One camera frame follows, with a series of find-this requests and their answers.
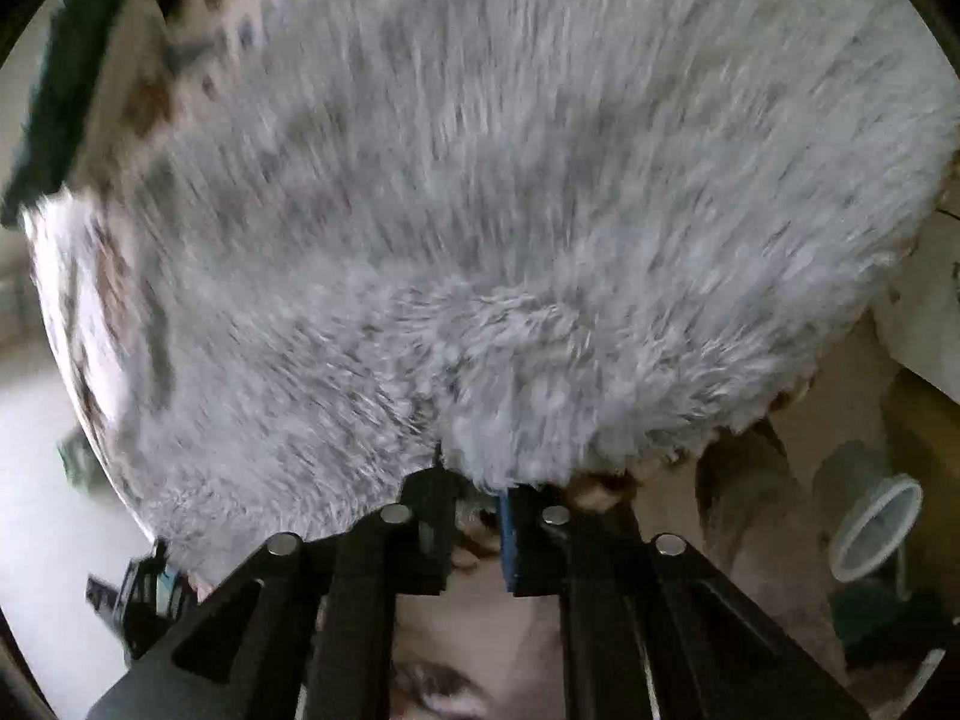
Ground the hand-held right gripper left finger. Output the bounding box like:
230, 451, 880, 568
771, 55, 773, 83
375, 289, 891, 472
88, 468, 460, 720

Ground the grey fluffy blanket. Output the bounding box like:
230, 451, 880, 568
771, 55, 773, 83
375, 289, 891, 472
22, 0, 960, 567

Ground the clear plastic container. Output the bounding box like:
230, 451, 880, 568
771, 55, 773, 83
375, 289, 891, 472
827, 475, 925, 584

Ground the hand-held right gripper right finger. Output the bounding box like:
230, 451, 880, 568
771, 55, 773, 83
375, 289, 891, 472
498, 485, 875, 720

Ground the printed blanket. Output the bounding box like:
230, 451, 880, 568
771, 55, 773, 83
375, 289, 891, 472
296, 315, 960, 720

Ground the small green patterned item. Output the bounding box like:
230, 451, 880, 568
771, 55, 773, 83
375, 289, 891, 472
58, 431, 97, 490

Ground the dark green object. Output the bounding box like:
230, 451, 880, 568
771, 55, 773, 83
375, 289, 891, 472
0, 0, 192, 232

